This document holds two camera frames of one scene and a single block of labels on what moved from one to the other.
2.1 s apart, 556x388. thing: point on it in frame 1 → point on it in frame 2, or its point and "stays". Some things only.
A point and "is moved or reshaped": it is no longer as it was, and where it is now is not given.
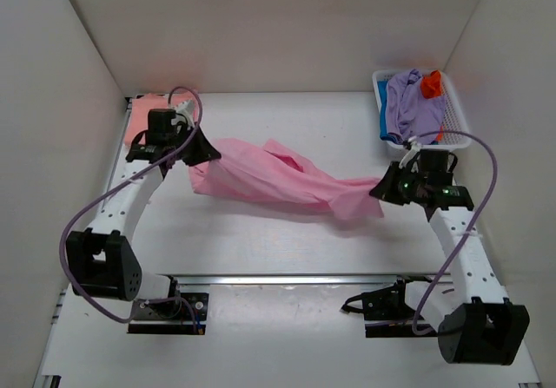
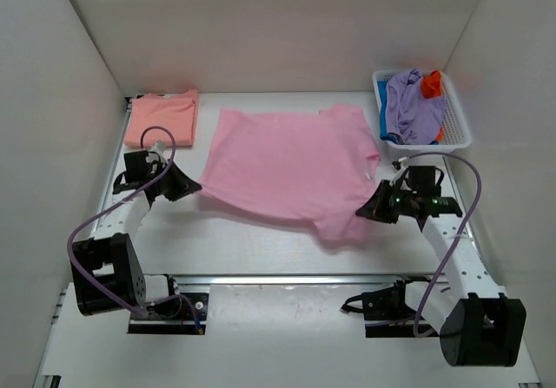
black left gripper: (204, 151) → (183, 186)
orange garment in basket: (432, 84) stays
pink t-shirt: (277, 172) is moved or reshaped
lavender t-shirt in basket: (408, 113) stays
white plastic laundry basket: (457, 133) stays
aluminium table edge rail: (257, 279) stays
